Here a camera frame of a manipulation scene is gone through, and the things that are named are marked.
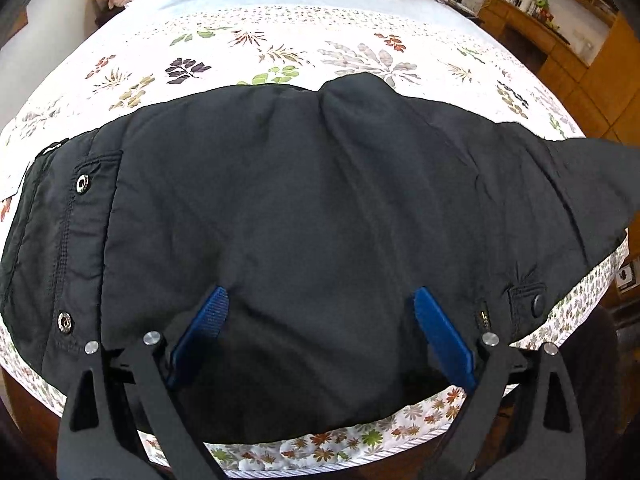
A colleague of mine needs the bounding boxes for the black pants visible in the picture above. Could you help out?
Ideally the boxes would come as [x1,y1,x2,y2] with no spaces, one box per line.
[1,74,639,444]

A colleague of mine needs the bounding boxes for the wooden desk cabinet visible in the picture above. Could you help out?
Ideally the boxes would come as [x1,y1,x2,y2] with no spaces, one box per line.
[480,0,639,146]

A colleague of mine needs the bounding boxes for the floral quilt bedspread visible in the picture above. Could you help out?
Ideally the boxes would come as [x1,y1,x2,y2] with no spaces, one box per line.
[1,1,629,479]

